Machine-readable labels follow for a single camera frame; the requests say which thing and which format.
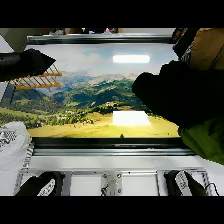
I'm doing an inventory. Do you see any green garment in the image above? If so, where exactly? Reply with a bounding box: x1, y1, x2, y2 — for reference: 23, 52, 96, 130
178, 115, 224, 166

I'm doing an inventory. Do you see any black shirt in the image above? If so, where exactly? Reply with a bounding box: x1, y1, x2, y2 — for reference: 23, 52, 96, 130
131, 59, 224, 129

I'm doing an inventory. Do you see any brown garment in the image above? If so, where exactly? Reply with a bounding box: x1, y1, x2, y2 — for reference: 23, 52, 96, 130
187, 27, 224, 72

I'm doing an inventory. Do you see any black cable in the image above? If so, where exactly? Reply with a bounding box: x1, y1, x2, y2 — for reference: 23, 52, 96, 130
100, 185, 110, 196
204, 181, 221, 196

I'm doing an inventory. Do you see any black garment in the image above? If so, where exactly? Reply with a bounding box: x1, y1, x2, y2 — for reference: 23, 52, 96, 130
171, 27, 201, 62

